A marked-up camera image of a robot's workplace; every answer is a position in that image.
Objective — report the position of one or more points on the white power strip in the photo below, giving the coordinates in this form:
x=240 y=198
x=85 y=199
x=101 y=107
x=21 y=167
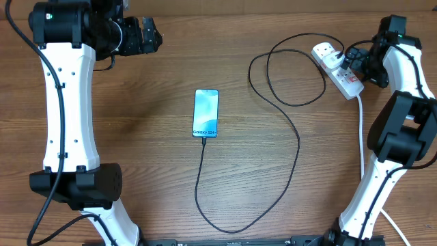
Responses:
x=345 y=80

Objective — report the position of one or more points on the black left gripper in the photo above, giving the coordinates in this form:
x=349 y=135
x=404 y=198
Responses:
x=136 y=44

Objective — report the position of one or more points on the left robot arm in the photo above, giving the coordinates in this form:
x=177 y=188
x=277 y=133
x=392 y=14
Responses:
x=72 y=36

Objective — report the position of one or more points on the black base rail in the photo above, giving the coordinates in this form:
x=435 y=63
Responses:
x=293 y=241

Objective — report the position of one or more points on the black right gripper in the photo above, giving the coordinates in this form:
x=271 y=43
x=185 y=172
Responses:
x=380 y=78

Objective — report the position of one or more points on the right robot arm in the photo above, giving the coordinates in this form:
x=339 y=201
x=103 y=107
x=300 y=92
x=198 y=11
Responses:
x=399 y=137

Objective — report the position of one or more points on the blue Galaxy smartphone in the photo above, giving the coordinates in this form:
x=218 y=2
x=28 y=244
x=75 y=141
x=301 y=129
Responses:
x=205 y=114

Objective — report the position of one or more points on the white charger plug adapter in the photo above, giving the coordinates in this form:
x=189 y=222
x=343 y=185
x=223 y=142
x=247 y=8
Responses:
x=332 y=61

